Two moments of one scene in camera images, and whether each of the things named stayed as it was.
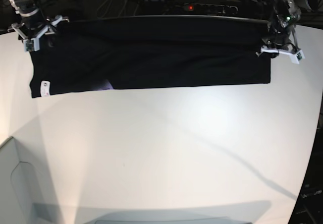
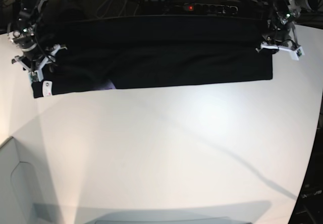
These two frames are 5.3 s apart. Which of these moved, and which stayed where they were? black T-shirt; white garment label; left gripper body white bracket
Moved: left gripper body white bracket
Stayed: white garment label; black T-shirt
